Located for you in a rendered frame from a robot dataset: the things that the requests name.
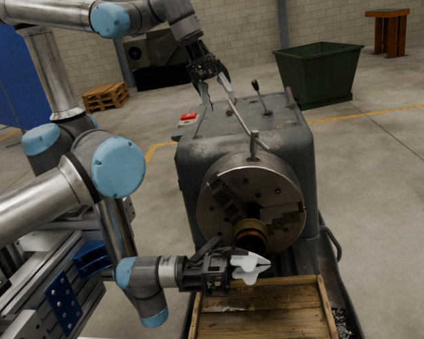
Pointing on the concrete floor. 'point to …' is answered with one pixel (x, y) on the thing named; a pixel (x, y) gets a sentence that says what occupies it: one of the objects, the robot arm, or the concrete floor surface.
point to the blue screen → (12, 82)
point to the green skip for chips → (319, 72)
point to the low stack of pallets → (106, 97)
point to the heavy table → (390, 31)
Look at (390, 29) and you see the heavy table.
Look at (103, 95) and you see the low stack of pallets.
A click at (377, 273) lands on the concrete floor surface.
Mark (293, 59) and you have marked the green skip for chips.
